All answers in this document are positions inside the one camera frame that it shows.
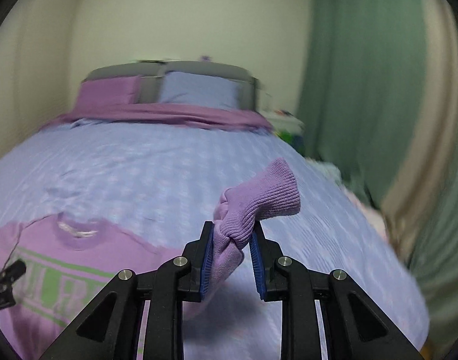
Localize purple pillow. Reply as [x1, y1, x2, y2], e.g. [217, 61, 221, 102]
[74, 76, 142, 109]

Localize small purple headboard toy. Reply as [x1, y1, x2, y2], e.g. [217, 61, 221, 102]
[199, 55, 212, 62]

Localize blue striped pillow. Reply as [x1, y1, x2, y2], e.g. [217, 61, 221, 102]
[157, 72, 239, 111]

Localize grey padded headboard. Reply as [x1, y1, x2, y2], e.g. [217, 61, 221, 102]
[85, 60, 259, 111]

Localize purple sweatshirt green stripes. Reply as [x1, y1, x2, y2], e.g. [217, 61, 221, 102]
[0, 158, 301, 359]

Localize green curtain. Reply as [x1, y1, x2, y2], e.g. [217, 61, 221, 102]
[297, 0, 458, 357]

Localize purple folded blanket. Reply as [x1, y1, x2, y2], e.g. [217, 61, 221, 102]
[43, 103, 273, 133]

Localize white bedside table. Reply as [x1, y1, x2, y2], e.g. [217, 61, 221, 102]
[260, 111, 304, 156]

